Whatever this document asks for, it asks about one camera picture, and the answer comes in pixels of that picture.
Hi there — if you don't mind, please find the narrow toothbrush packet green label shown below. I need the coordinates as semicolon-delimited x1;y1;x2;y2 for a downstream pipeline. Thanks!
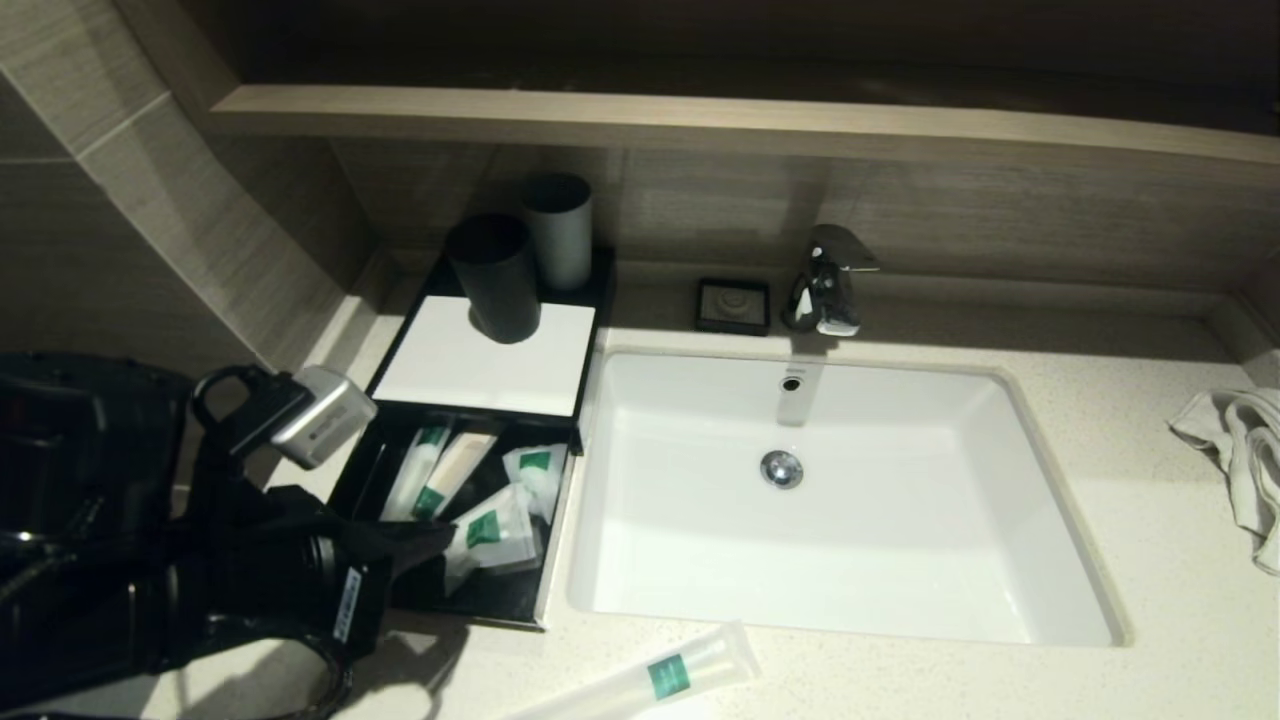
383;424;451;523

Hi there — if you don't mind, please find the white vanity kit packet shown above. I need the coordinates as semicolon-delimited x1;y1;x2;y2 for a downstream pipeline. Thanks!
440;485;543;598

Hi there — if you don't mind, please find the slim white comb packet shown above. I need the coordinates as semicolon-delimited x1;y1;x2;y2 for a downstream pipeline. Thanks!
412;430;499;521

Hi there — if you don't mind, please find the black glossy drawer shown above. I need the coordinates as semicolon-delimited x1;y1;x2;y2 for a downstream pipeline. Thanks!
328;410;579;633

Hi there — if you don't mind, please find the white shower cap packet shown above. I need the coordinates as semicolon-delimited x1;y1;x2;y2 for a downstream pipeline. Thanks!
502;444;568;523

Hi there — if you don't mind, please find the wide toothbrush packet green label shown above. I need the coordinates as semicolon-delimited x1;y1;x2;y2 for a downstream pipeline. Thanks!
500;620;761;720

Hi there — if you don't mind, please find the white ribbed tray mat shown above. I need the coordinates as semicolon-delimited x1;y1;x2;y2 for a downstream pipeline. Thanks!
372;296;597;418

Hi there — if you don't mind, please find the black tumbler cup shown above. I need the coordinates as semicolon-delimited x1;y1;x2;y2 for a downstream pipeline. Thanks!
445;213;543;344

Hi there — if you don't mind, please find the grey tumbler cup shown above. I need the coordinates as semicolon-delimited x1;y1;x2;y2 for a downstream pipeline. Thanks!
520;173;593;293

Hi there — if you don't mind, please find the chrome sink drain plug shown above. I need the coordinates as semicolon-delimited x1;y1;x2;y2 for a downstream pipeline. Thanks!
759;449;804;490

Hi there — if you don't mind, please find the black square soap dish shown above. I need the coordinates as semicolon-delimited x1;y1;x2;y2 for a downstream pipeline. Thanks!
695;277;771;336

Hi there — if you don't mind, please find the white ceramic sink basin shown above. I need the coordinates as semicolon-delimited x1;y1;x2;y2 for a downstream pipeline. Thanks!
567;345;1131;648

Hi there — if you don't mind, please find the chrome sink faucet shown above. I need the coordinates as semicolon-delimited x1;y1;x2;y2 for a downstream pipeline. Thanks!
780;225;881;338

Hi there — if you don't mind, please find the white crumpled towel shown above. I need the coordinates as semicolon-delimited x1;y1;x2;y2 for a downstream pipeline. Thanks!
1165;385;1280;578

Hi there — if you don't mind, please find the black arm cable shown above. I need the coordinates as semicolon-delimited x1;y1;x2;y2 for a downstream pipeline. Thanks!
280;630;358;720

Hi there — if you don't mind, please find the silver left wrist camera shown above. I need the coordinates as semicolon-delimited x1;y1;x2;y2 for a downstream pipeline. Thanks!
270;365;379;469

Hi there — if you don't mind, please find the light wooden wall shelf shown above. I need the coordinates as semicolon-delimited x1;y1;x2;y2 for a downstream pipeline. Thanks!
210;85;1280;166

